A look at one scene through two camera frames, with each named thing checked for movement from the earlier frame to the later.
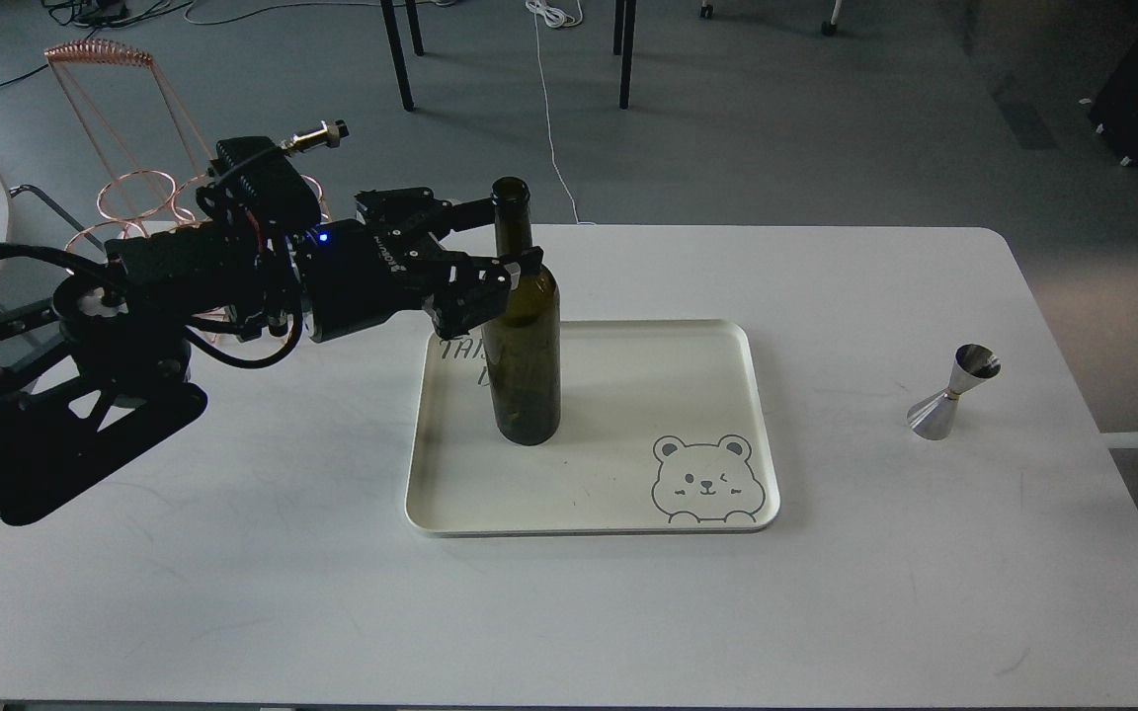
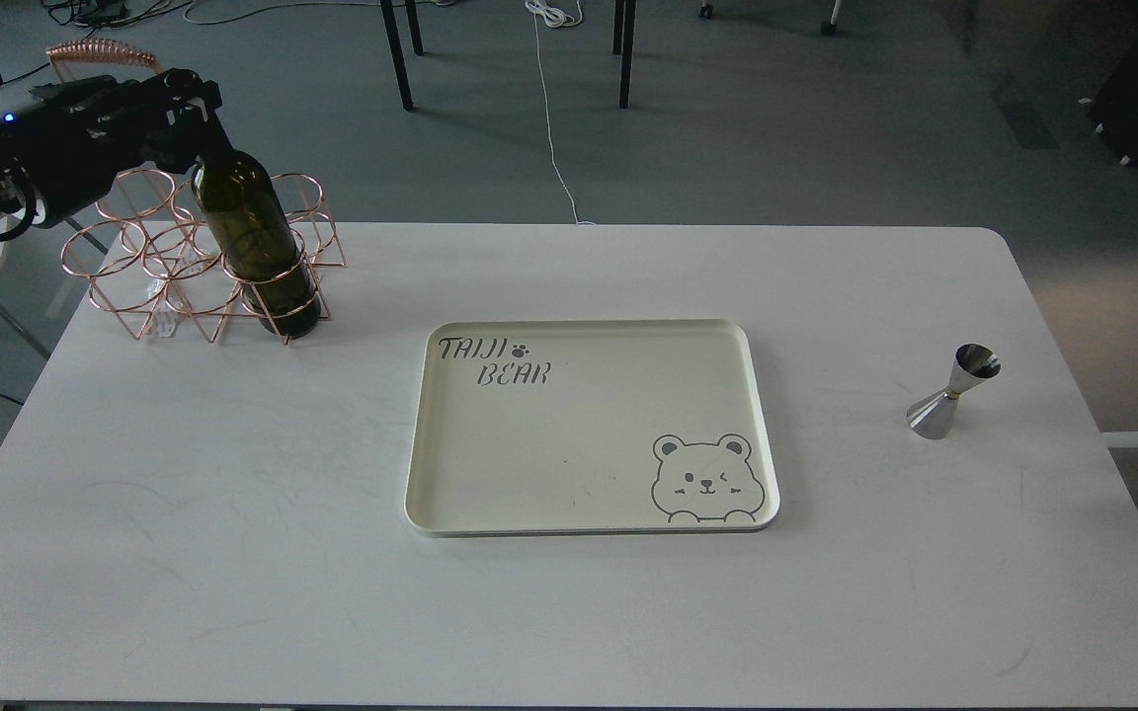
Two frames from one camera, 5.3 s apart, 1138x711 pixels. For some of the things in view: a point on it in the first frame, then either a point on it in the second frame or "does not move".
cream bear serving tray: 664,425 does not move
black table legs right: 627,44 does not move
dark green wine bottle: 522,354 → 259,243
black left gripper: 354,274 → 72,138
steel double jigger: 934,417 does not move
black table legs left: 395,44 does not move
